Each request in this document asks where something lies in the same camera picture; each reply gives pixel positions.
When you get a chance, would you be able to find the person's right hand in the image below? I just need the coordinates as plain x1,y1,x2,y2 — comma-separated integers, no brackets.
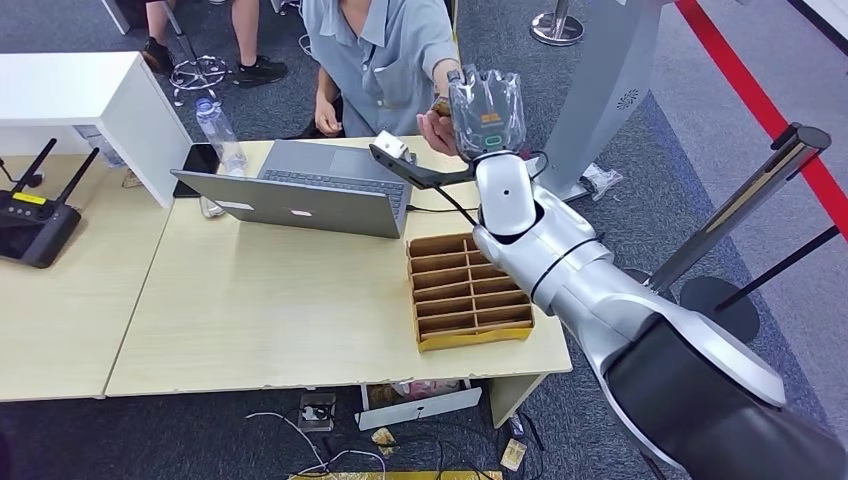
313,95,344,138

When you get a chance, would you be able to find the white box under desk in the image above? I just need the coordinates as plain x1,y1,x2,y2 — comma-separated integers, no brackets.
355,378,484,433

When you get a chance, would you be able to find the chrome stool base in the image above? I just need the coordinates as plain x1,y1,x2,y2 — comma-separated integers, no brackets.
162,0,233,107

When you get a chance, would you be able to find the grey laptop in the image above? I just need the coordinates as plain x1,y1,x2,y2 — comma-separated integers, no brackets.
170,139,417,240

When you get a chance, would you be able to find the clear plastic water bottle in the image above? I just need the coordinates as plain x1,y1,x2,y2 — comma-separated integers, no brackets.
194,97,248,179

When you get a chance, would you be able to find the small tan packet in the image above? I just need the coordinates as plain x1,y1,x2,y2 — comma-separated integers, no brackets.
499,437,529,473

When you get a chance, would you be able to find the red barrier belt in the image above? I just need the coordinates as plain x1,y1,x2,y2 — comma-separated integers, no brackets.
674,0,848,240

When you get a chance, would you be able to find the grey kiosk stand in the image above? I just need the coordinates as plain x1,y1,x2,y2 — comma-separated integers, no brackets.
523,0,664,204

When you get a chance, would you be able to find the black stanchion post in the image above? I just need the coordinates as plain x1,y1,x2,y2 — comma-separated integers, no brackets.
680,225,843,345

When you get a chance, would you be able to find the clear plastic bag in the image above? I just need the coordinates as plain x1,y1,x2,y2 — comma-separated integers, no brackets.
581,162,625,202

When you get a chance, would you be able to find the black smartphone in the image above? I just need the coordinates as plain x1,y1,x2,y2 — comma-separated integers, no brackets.
172,142,221,199

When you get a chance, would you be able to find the chrome stanchion base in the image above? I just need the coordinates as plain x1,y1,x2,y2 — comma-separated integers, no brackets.
529,0,586,48

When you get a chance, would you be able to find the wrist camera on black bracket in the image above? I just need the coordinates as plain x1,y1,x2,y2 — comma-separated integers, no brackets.
368,130,478,191

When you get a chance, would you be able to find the black controller with antennas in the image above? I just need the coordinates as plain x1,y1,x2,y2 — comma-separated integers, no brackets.
0,137,101,270

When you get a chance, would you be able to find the person on stool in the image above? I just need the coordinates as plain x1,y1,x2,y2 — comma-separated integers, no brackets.
115,0,290,89

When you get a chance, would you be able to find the white floor cable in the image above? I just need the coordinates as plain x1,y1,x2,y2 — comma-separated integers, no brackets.
246,410,388,478

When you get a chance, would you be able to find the seated person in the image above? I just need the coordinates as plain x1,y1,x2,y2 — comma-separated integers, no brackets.
301,0,465,158

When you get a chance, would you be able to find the chrome stanchion post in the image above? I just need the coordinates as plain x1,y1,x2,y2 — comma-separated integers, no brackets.
622,122,834,297

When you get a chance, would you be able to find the cardboard divider box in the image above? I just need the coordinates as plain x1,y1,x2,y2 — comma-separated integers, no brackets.
405,231,536,354

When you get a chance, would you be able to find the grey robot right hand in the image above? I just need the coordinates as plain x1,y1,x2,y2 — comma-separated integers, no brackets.
447,63,529,163

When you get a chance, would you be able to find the crumpled tan paper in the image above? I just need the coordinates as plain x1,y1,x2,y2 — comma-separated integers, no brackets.
370,427,400,460

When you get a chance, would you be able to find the person's left hand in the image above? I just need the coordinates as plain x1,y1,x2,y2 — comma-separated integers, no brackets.
417,109,466,158

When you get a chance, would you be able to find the white cabinet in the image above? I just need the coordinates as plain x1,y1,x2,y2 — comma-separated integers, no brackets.
0,51,193,210

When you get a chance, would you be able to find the floor power socket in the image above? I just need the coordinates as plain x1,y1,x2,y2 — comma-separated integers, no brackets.
297,392,338,433

